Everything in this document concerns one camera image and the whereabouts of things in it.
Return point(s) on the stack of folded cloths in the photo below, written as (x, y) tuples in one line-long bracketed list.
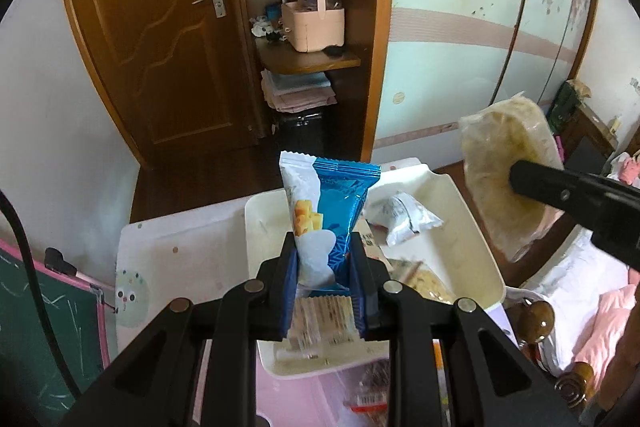
[(297, 92)]

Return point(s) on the pink pillow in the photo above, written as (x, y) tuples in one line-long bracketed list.
[(610, 322)]

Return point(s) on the pink cartoon tablecloth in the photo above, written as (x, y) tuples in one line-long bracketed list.
[(175, 247)]

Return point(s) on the brown wooden door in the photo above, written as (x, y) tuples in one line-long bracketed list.
[(150, 32)]

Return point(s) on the white grey print packet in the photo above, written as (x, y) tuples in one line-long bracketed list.
[(405, 217)]

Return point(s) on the clear yellow chips packet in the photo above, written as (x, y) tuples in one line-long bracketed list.
[(425, 282)]

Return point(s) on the wooden bedpost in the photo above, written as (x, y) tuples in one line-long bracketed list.
[(537, 322)]

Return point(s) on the clear brown print cake packet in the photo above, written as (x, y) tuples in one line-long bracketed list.
[(320, 317)]

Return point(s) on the black waste bin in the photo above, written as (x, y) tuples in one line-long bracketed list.
[(305, 132)]

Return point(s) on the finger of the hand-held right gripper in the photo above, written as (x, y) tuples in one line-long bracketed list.
[(550, 187)]

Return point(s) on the white plastic tray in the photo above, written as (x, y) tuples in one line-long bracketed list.
[(475, 257)]

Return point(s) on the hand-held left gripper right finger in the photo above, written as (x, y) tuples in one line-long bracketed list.
[(359, 287)]

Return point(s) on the clear golden crisp packet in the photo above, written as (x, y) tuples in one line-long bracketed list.
[(500, 147)]

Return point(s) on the dark wooden cabinet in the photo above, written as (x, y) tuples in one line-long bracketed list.
[(590, 152)]

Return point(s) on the blue white snack packet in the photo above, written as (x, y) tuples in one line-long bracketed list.
[(340, 207)]

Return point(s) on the small black white toys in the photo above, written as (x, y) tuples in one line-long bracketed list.
[(265, 29)]

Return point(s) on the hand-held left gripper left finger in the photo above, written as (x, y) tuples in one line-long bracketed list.
[(290, 287)]

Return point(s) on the floral sliding wardrobe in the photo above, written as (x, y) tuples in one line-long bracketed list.
[(450, 57)]

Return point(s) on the green chalkboard pink frame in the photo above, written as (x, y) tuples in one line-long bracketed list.
[(30, 332)]

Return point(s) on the red label nut packet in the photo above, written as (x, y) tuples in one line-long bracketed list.
[(367, 387)]

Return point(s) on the white bedding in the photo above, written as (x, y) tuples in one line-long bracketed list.
[(585, 277)]

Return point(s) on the wooden corner shelf unit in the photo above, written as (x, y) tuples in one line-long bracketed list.
[(370, 32)]

